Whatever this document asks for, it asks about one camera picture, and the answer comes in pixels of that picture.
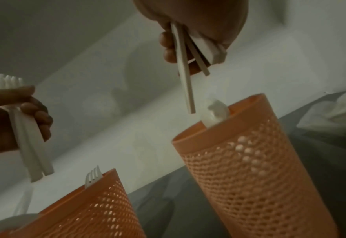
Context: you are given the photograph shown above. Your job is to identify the person's right hand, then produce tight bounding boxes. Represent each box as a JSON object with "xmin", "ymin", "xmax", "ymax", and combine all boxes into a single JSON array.
[{"xmin": 131, "ymin": 0, "xmax": 248, "ymax": 76}]

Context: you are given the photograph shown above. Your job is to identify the person's left hand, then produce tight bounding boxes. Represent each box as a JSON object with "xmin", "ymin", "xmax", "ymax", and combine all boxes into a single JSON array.
[{"xmin": 0, "ymin": 85, "xmax": 54, "ymax": 157}]

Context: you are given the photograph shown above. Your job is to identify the bunch of white plastic forks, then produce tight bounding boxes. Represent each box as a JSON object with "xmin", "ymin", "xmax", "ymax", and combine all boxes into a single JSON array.
[{"xmin": 0, "ymin": 73, "xmax": 55, "ymax": 216}]

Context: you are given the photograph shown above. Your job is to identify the bunch of white plastic spoons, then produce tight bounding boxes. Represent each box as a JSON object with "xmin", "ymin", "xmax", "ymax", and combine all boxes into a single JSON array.
[{"xmin": 169, "ymin": 21, "xmax": 228, "ymax": 114}]

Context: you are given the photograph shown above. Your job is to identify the white plastic spoon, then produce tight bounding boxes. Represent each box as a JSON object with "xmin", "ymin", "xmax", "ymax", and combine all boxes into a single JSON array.
[{"xmin": 200, "ymin": 97, "xmax": 231, "ymax": 129}]

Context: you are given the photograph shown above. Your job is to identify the white plastic fork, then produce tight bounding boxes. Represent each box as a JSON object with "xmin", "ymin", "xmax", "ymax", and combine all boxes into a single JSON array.
[{"xmin": 84, "ymin": 165, "xmax": 103, "ymax": 189}]

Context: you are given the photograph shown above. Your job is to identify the orange mesh cup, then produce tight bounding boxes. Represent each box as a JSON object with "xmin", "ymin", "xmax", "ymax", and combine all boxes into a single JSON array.
[
  {"xmin": 171, "ymin": 93, "xmax": 343, "ymax": 238},
  {"xmin": 0, "ymin": 167, "xmax": 147, "ymax": 238}
]

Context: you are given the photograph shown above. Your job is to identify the clear plastic zip bag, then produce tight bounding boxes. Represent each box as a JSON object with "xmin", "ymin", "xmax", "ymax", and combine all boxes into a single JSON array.
[{"xmin": 296, "ymin": 89, "xmax": 346, "ymax": 140}]

